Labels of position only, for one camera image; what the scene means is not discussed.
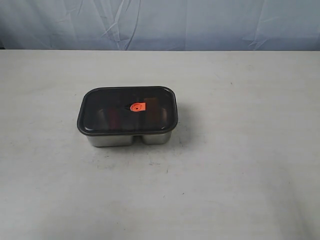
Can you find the dark transparent lunch box lid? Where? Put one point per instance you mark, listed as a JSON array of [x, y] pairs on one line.
[[131, 106]]

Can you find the red sausage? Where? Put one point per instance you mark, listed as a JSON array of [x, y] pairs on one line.
[[113, 118]]

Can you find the stainless steel lunch box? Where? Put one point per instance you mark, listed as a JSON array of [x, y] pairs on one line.
[[127, 140]]

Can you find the blue-grey backdrop cloth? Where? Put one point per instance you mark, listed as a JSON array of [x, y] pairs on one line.
[[160, 25]]

